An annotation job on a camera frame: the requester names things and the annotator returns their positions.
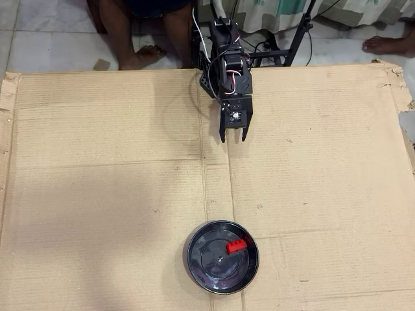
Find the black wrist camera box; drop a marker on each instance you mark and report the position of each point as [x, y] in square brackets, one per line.
[235, 118]

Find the small cardboard scrap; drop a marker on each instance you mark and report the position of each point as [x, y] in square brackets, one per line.
[101, 64]

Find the black round plastic bowl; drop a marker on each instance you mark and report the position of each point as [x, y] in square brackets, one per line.
[220, 272]

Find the brown cardboard sheet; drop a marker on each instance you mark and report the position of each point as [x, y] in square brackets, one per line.
[97, 162]

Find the bare leg with foot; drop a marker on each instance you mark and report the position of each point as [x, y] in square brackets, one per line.
[123, 42]

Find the bare foot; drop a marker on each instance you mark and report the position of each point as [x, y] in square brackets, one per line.
[386, 43]

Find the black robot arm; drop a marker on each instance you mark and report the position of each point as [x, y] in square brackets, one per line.
[244, 82]

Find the red lego block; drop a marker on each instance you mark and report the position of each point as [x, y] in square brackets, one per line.
[236, 247]

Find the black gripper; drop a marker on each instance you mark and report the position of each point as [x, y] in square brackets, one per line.
[236, 108]

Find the bare lower leg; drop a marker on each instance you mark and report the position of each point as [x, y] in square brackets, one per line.
[176, 35]

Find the black perforated base bracket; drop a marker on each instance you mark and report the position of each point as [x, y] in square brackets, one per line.
[206, 82]

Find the black metal stand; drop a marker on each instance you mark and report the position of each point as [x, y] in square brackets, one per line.
[300, 35]

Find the checked green bedsheet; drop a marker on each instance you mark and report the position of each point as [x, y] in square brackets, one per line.
[275, 13]

